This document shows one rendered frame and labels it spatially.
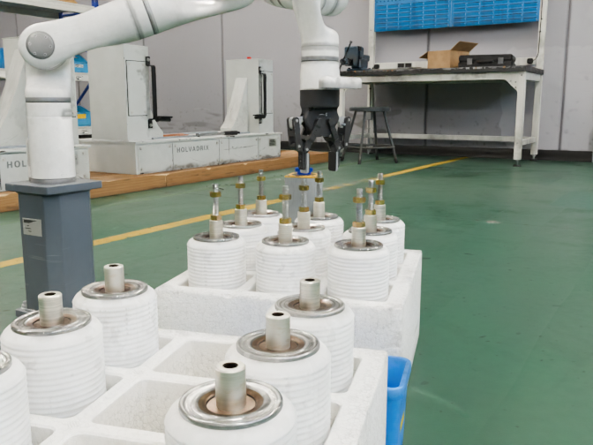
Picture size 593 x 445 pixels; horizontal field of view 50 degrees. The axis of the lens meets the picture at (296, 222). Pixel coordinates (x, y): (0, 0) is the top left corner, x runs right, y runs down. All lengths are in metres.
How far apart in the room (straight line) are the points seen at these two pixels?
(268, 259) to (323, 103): 0.34
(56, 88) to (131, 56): 2.35
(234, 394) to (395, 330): 0.50
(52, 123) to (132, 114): 2.33
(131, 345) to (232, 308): 0.27
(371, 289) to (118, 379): 0.41
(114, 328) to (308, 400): 0.27
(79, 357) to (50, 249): 0.81
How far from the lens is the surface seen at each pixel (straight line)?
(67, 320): 0.69
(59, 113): 1.45
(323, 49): 1.19
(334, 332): 0.66
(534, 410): 1.09
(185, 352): 0.81
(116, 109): 3.79
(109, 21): 1.43
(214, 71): 7.46
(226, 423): 0.45
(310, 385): 0.56
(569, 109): 5.90
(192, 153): 4.05
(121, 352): 0.76
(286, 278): 0.98
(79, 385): 0.67
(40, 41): 1.43
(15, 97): 3.42
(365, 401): 0.65
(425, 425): 1.01
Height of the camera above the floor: 0.46
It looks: 10 degrees down
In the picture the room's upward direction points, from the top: straight up
